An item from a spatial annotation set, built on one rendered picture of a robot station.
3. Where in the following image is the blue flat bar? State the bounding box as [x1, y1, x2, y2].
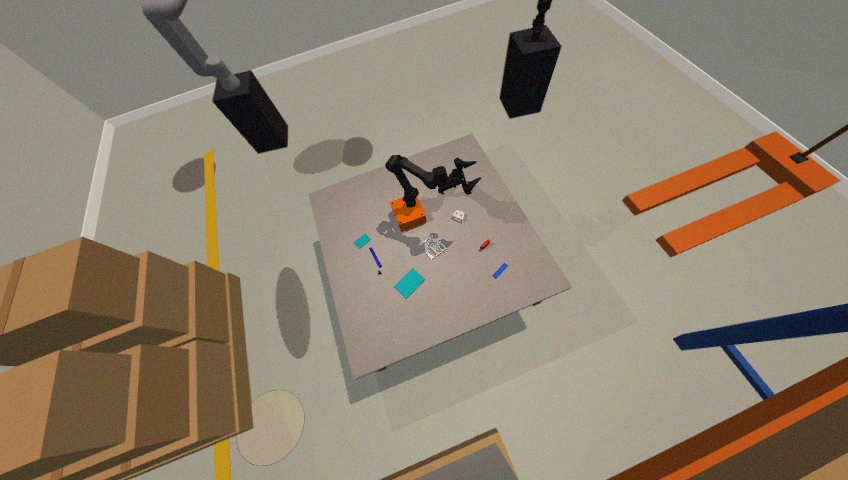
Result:
[492, 263, 508, 278]

